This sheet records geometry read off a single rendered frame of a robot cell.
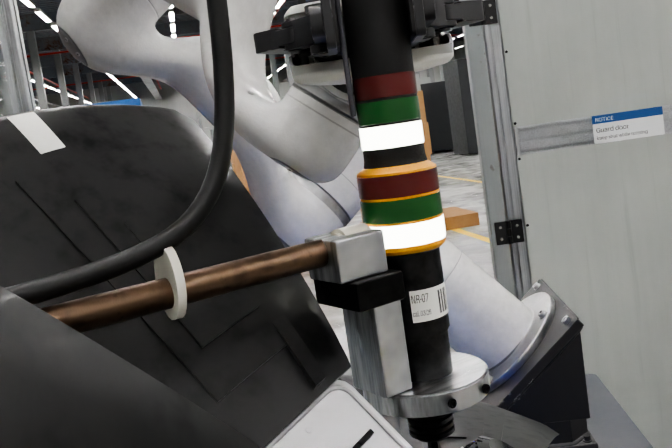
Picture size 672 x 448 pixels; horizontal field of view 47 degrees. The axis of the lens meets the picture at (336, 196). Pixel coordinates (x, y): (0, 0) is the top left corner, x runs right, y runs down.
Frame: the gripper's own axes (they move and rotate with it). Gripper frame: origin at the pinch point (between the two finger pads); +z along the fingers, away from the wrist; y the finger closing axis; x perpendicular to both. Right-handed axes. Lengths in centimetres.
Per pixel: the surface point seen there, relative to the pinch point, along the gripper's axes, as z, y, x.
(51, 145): -1.0, 18.3, -4.3
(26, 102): -126, 70, 9
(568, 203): -179, -58, -37
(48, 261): 4.4, 17.4, -10.0
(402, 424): -14.4, 1.1, -28.2
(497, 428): -15.0, -5.9, -29.8
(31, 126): -1.5, 19.4, -3.1
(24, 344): 26.6, 9.0, -8.8
